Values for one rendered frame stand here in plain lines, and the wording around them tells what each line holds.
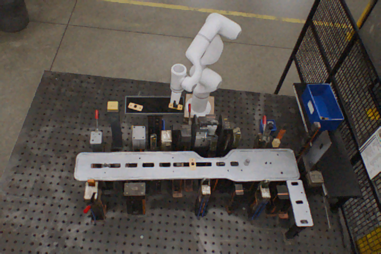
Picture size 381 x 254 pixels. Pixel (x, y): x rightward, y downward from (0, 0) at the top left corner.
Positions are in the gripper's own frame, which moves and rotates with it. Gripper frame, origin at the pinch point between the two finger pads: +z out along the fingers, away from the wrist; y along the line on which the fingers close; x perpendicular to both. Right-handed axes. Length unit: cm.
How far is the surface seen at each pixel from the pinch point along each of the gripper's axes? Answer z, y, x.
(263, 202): 21, 42, 64
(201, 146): 22.4, 12.6, 21.3
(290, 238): 46, 51, 89
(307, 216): 19, 46, 90
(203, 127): 3.0, 10.8, 19.7
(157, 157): 18.6, 29.4, -3.7
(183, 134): 11.0, 13.5, 8.9
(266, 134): 8, 2, 59
